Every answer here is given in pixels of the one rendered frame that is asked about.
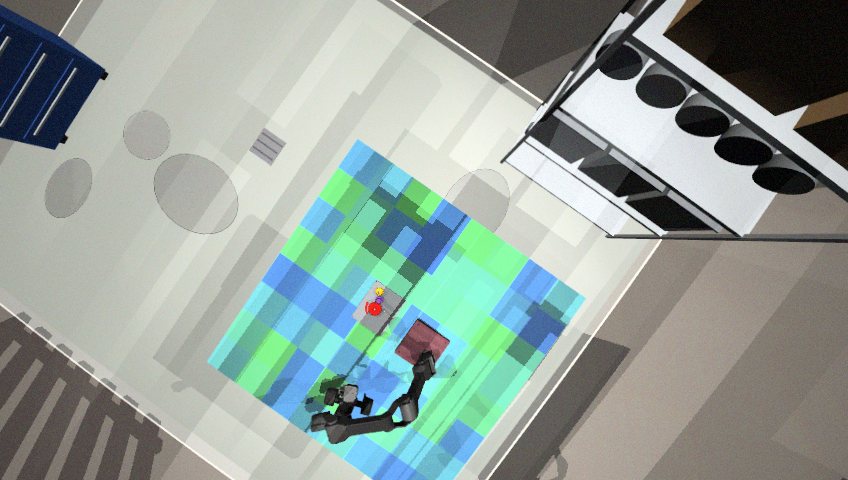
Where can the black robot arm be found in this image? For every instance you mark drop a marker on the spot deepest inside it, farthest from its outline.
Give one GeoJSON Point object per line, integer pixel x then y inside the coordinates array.
{"type": "Point", "coordinates": [341, 425]}

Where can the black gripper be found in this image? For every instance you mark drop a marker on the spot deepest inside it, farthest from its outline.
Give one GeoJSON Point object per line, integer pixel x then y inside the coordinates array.
{"type": "Point", "coordinates": [332, 397]}

